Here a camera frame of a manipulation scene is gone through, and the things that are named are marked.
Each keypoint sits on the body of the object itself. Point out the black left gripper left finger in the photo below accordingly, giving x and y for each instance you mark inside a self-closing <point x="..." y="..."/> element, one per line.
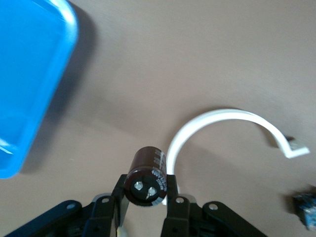
<point x="98" y="217"/>

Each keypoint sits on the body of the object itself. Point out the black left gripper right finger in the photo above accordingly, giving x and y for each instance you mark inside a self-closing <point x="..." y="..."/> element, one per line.
<point x="192" y="219"/>

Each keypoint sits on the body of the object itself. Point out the dark brown cylindrical capacitor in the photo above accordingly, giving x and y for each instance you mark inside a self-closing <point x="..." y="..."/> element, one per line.
<point x="145" y="170"/>

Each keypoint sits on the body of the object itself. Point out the large white curved clamp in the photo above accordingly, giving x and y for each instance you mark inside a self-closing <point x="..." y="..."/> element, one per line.
<point x="222" y="114"/>

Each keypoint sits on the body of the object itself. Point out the blue plastic tray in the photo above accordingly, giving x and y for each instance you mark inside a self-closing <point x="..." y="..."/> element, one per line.
<point x="29" y="74"/>

